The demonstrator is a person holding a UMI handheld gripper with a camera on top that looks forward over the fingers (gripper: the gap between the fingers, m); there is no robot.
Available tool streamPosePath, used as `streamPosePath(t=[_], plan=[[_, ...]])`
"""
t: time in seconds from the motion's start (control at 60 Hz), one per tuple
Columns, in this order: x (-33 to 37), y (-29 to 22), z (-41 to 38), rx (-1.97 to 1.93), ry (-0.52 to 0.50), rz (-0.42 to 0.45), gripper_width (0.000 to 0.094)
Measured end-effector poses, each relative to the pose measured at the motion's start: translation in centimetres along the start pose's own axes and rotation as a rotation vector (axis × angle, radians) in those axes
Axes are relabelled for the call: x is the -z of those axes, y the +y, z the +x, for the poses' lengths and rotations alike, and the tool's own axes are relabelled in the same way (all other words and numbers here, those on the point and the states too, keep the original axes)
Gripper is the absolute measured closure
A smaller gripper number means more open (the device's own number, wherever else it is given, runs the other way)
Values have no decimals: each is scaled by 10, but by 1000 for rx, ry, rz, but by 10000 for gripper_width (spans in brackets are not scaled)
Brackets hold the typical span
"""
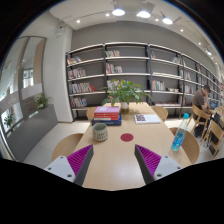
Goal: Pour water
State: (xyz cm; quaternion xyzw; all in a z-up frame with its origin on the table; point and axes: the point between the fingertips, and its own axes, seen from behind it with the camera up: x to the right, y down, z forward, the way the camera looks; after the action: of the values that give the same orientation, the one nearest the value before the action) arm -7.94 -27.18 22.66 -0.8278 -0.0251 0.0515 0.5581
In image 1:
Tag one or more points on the open white magazine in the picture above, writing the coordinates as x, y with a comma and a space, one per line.
146, 119

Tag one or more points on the plant at far left window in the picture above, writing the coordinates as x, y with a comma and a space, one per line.
9, 120

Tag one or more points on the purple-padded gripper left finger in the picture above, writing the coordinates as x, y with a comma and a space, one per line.
74, 167

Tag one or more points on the large grey wall bookshelf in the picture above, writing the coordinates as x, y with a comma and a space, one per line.
168, 77

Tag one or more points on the folding wooden chair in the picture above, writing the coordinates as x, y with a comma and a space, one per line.
200, 119
214, 136

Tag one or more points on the red middle books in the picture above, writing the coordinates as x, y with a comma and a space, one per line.
112, 116

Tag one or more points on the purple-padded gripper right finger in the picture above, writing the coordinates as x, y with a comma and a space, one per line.
153, 166

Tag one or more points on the wooden chair far left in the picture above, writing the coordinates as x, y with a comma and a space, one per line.
90, 113

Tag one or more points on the laptop with blue screen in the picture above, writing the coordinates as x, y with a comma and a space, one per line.
213, 105

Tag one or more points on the wooden chair far right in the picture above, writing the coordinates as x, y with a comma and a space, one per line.
161, 112

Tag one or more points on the wooden chair near right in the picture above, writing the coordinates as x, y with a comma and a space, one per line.
189, 151

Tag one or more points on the red round coaster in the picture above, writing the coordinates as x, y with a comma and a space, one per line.
127, 137

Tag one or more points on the plant on left ledge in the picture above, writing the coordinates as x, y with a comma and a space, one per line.
41, 102

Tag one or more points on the clear water bottle blue cap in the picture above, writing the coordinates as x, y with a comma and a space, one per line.
180, 134

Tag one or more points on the seated person in brown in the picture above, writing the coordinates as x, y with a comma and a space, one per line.
200, 98

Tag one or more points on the wooden chair near left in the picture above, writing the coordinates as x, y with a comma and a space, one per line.
66, 146

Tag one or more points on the pink top book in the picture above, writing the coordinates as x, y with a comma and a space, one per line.
107, 109

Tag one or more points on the potted green plant white pot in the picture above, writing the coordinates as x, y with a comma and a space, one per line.
123, 92

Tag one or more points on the dark blue bottom book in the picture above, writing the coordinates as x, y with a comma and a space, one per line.
108, 122

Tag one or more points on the green patterned ceramic mug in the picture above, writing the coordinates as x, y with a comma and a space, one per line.
99, 131

